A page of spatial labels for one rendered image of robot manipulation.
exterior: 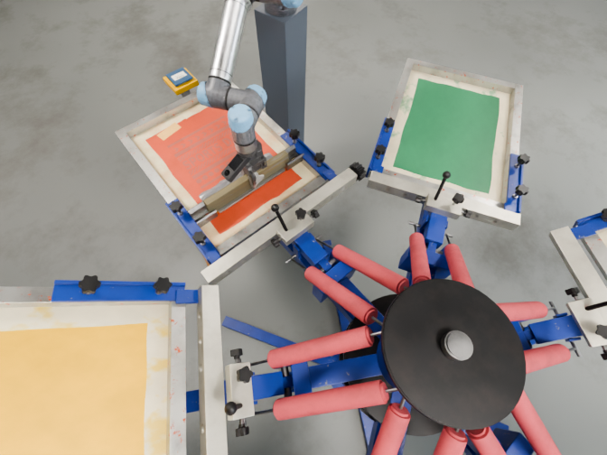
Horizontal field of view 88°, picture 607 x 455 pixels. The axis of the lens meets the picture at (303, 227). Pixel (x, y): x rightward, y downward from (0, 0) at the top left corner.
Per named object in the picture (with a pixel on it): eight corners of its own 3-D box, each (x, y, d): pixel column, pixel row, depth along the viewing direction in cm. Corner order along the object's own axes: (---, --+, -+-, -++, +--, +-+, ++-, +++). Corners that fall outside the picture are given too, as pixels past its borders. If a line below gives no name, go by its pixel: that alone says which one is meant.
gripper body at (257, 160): (267, 168, 119) (265, 146, 108) (248, 180, 116) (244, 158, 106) (256, 155, 122) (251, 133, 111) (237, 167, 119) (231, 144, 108)
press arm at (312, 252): (284, 235, 117) (283, 228, 113) (296, 226, 119) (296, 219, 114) (314, 269, 111) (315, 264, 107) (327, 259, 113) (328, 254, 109)
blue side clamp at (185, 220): (171, 212, 126) (164, 203, 120) (182, 206, 128) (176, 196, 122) (211, 267, 116) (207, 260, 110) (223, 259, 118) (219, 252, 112)
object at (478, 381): (307, 367, 187) (325, 331, 67) (356, 323, 200) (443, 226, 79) (354, 429, 174) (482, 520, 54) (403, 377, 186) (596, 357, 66)
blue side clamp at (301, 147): (280, 144, 143) (279, 134, 137) (289, 139, 145) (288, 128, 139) (324, 187, 133) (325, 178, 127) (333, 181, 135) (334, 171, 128)
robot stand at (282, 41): (285, 154, 260) (277, -8, 153) (303, 165, 256) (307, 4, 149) (272, 169, 253) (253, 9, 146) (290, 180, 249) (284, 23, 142)
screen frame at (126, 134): (118, 137, 142) (114, 132, 139) (227, 82, 160) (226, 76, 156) (214, 264, 115) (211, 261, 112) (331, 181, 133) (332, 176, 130)
